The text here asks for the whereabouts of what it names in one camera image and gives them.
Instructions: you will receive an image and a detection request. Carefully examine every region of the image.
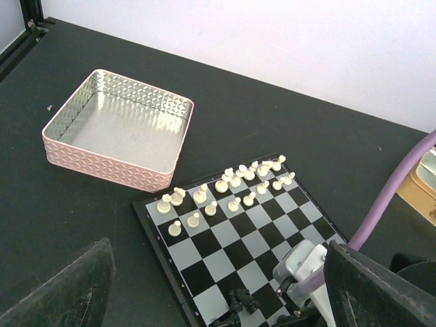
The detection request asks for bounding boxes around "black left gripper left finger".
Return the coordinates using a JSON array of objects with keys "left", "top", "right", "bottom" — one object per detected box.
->
[{"left": 1, "top": 237, "right": 115, "bottom": 326}]

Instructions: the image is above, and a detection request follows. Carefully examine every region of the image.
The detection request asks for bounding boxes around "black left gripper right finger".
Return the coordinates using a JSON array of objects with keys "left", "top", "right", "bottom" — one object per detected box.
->
[{"left": 324, "top": 241, "right": 435, "bottom": 326}]

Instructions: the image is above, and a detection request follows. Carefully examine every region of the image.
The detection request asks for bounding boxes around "white chess piece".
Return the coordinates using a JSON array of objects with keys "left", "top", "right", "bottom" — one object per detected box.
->
[
  {"left": 193, "top": 183, "right": 208, "bottom": 204},
  {"left": 157, "top": 194, "right": 172, "bottom": 215},
  {"left": 215, "top": 173, "right": 232, "bottom": 193},
  {"left": 170, "top": 187, "right": 186, "bottom": 206}
]

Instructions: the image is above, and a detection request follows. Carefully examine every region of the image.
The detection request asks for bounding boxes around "white pawn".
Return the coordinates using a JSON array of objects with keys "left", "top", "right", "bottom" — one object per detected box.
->
[
  {"left": 168, "top": 220, "right": 181, "bottom": 237},
  {"left": 243, "top": 191, "right": 256, "bottom": 206},
  {"left": 256, "top": 181, "right": 270, "bottom": 195},
  {"left": 204, "top": 201, "right": 217, "bottom": 217},
  {"left": 228, "top": 197, "right": 241, "bottom": 212},
  {"left": 187, "top": 213, "right": 200, "bottom": 228}
]

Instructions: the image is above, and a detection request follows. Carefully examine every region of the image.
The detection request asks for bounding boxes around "gold metal tin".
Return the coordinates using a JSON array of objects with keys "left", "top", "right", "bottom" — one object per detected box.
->
[{"left": 397, "top": 147, "right": 435, "bottom": 226}]

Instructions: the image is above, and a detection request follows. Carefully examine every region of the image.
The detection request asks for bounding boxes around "black and white chessboard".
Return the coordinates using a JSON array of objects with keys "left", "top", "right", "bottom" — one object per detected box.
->
[{"left": 133, "top": 165, "right": 343, "bottom": 326}]

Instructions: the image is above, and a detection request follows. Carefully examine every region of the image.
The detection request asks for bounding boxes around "pink metal tin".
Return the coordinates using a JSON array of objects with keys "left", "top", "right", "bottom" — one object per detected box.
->
[{"left": 42, "top": 69, "right": 194, "bottom": 193}]

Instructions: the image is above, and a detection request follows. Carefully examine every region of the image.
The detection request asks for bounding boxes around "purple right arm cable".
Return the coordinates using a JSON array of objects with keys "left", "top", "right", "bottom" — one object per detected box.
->
[{"left": 306, "top": 129, "right": 436, "bottom": 290}]

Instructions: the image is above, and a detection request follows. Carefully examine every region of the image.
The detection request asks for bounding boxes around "black frame post left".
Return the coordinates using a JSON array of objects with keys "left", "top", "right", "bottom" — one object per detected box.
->
[{"left": 1, "top": 0, "right": 56, "bottom": 81}]

